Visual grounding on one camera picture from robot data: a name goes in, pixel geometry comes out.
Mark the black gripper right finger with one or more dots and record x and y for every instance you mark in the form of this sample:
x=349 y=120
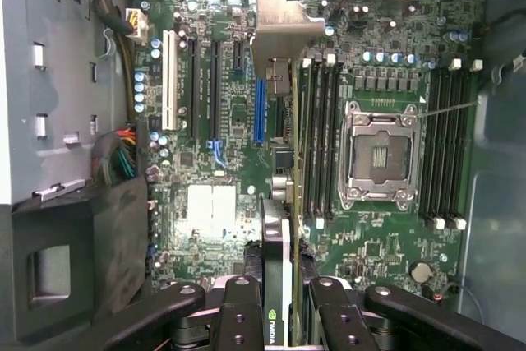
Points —
x=337 y=318

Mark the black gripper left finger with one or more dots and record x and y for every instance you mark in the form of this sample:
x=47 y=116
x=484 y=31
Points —
x=240 y=318

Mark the green Dell motherboard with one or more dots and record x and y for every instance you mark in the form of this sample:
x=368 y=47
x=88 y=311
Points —
x=370 y=244

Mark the silver coin battery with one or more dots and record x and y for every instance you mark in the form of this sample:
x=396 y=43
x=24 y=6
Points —
x=421 y=272

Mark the silver chipset heatsink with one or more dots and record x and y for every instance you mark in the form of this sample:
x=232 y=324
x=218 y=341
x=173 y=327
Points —
x=211 y=209

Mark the black plastic shroud box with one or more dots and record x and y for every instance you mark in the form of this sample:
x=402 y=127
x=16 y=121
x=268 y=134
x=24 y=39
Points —
x=115 y=244

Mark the silver CPU socket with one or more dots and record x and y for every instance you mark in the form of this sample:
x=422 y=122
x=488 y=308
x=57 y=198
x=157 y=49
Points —
x=380 y=153

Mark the open dark grey PC case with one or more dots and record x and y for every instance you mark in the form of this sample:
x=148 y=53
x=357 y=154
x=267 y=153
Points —
x=501 y=203

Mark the blue expansion slot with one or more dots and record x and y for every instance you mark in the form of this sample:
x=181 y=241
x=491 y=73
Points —
x=259 y=112

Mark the CPU socket locking lever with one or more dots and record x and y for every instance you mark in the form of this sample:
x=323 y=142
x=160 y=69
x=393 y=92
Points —
x=448 y=107

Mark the white expansion slot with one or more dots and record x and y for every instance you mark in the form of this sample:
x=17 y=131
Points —
x=169 y=79

